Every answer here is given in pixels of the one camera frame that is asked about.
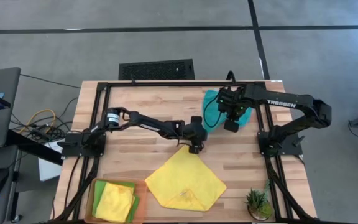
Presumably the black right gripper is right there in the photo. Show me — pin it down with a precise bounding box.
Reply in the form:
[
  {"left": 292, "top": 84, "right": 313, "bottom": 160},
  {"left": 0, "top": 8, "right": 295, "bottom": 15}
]
[{"left": 218, "top": 86, "right": 251, "bottom": 121}]

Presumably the teal microfiber towel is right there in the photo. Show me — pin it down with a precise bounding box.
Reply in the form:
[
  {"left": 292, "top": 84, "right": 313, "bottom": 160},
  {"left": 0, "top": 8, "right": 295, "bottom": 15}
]
[{"left": 202, "top": 89, "right": 254, "bottom": 134}]

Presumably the large yellow microfiber towel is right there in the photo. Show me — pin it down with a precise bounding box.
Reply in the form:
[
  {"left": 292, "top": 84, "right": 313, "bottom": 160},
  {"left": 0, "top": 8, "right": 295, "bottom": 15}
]
[{"left": 144, "top": 144, "right": 227, "bottom": 212}]

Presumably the small yellow microfiber towel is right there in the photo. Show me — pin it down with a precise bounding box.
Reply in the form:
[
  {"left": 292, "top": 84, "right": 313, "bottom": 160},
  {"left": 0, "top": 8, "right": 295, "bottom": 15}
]
[{"left": 94, "top": 182, "right": 135, "bottom": 223}]

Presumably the green microfiber towel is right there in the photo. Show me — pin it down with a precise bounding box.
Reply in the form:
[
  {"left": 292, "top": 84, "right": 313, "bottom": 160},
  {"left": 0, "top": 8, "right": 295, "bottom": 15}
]
[{"left": 91, "top": 179, "right": 141, "bottom": 223}]

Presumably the black perforated computer case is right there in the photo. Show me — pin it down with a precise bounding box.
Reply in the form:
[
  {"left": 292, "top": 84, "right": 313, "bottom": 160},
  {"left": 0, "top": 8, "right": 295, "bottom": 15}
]
[{"left": 119, "top": 58, "right": 196, "bottom": 81}]

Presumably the orange plastic tray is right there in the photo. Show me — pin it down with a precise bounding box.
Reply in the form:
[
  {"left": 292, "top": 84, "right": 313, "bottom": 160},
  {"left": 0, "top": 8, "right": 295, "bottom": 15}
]
[{"left": 84, "top": 177, "right": 149, "bottom": 224}]

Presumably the small potted green plant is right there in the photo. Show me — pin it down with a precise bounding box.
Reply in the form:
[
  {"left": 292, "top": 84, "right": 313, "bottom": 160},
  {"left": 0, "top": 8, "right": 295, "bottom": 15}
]
[{"left": 246, "top": 180, "right": 275, "bottom": 222}]

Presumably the white paper sheet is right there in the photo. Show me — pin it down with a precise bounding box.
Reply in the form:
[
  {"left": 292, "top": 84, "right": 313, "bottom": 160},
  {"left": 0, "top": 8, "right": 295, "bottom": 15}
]
[{"left": 38, "top": 139, "right": 63, "bottom": 182}]

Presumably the black desk beam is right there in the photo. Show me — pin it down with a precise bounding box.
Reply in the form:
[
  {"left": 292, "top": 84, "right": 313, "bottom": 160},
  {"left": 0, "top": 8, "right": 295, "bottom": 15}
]
[{"left": 6, "top": 129, "right": 63, "bottom": 166}]

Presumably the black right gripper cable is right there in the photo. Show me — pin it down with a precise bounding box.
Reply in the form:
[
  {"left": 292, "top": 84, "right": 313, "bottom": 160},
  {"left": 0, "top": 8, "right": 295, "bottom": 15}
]
[{"left": 203, "top": 95, "right": 227, "bottom": 129}]

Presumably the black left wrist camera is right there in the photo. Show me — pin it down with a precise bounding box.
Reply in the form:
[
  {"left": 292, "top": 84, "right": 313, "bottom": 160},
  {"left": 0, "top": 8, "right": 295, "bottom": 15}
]
[{"left": 187, "top": 142, "right": 203, "bottom": 155}]

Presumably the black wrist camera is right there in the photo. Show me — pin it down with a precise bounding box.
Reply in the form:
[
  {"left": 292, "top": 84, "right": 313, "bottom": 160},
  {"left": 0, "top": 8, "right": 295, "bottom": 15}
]
[
  {"left": 187, "top": 142, "right": 203, "bottom": 155},
  {"left": 223, "top": 119, "right": 239, "bottom": 133}
]

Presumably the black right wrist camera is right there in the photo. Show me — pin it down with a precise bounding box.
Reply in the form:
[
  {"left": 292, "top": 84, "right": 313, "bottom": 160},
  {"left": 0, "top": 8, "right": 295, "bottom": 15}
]
[{"left": 223, "top": 119, "right": 239, "bottom": 133}]

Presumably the black metal table frame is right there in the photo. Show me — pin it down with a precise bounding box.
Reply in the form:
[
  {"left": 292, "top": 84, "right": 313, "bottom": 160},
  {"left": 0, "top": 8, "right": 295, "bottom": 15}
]
[{"left": 53, "top": 80, "right": 318, "bottom": 224}]

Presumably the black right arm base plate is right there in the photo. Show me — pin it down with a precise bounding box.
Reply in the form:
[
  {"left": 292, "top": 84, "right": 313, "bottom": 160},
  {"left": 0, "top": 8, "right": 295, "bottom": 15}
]
[{"left": 257, "top": 130, "right": 303, "bottom": 157}]

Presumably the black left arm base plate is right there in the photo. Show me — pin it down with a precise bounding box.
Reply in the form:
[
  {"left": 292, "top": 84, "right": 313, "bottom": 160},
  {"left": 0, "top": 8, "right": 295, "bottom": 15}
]
[{"left": 61, "top": 132, "right": 107, "bottom": 158}]

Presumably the yellow cable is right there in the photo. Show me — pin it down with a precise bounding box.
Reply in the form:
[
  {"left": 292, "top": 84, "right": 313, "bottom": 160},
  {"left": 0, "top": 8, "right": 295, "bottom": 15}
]
[{"left": 25, "top": 108, "right": 57, "bottom": 131}]

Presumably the black cable bundle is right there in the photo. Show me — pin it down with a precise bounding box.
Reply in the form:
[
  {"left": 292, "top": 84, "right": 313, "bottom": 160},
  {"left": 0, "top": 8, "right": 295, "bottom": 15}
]
[{"left": 11, "top": 96, "right": 80, "bottom": 144}]

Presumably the thin black floor cable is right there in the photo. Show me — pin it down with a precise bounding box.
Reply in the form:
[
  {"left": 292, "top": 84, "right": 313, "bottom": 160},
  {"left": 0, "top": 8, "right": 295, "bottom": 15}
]
[{"left": 19, "top": 73, "right": 81, "bottom": 90}]

